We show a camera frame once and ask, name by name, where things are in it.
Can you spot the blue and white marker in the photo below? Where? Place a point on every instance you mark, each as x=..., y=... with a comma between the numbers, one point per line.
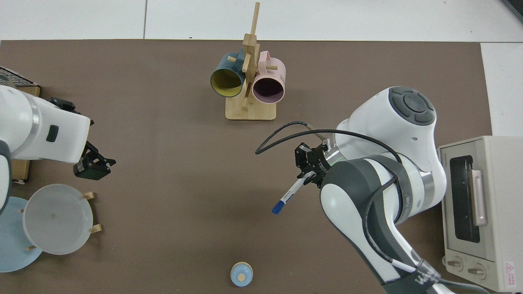
x=286, y=198

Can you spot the wooden plate rack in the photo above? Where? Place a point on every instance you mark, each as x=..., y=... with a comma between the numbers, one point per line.
x=96, y=228

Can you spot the grey plate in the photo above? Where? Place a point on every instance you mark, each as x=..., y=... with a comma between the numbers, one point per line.
x=57, y=220

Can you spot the wooden cup stand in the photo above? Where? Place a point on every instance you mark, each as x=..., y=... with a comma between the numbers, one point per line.
x=250, y=110

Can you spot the brown table cloth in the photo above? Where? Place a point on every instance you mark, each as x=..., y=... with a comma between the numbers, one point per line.
x=184, y=183

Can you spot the pink cup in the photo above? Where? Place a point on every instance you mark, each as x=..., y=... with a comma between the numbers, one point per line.
x=269, y=73

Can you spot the light blue plate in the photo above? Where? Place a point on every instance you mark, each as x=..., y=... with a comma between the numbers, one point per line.
x=12, y=245

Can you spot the dark teal cup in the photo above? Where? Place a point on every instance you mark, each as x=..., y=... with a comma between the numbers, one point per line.
x=224, y=83

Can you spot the pale toaster oven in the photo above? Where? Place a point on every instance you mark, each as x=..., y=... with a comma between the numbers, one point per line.
x=496, y=228

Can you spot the dark grey equipment edge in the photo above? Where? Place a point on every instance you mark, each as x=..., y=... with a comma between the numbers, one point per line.
x=515, y=7

